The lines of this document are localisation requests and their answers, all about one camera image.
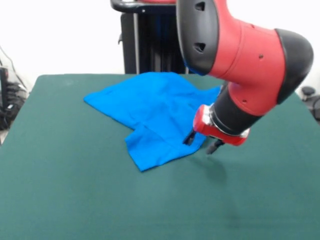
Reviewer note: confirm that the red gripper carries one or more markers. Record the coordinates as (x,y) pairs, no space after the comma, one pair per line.
(207,130)

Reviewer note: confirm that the blue laundry garment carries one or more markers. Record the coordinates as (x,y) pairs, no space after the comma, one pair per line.
(150,112)

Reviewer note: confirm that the dark green table cloth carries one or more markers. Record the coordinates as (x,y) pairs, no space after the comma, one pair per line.
(75,187)

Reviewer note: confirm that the grey chair base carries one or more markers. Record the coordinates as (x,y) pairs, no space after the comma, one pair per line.
(308,91)

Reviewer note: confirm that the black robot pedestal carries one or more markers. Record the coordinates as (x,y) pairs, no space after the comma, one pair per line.
(150,45)

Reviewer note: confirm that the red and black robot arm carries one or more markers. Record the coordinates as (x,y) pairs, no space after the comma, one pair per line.
(250,62)

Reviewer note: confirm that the black equipment pile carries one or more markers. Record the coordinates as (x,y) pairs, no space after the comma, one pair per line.
(5,100)

